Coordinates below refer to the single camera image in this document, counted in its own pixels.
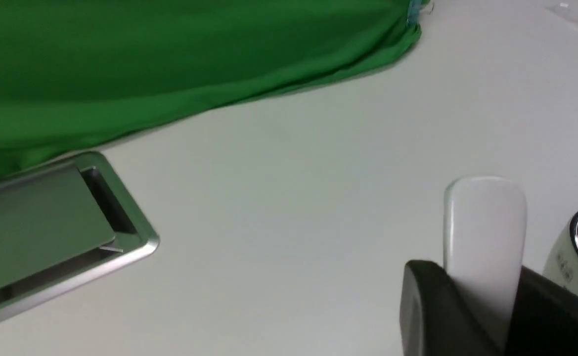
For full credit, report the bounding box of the plain white ceramic spoon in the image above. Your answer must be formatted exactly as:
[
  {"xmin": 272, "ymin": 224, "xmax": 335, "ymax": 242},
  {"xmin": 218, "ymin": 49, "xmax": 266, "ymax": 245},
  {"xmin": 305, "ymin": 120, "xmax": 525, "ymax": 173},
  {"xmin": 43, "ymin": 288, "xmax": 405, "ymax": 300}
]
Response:
[{"xmin": 444, "ymin": 176, "xmax": 528, "ymax": 350}]

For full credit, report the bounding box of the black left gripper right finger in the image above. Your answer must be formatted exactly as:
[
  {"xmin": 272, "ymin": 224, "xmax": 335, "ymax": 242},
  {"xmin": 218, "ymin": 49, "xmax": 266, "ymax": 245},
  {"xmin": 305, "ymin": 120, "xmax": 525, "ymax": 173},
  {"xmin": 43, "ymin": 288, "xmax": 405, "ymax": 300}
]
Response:
[{"xmin": 504, "ymin": 266, "xmax": 578, "ymax": 356}]

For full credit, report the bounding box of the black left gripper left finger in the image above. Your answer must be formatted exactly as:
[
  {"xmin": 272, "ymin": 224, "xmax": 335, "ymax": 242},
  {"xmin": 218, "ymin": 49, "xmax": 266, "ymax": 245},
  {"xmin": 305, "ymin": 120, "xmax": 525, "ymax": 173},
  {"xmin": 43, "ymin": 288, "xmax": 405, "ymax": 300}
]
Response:
[{"xmin": 400, "ymin": 261, "xmax": 501, "ymax": 356}]

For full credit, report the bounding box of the green backdrop cloth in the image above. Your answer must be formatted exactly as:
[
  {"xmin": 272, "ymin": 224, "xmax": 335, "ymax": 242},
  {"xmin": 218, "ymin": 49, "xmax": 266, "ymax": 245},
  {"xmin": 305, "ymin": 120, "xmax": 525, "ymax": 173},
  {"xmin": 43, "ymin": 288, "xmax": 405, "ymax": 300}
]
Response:
[{"xmin": 0, "ymin": 0, "xmax": 426, "ymax": 178}]

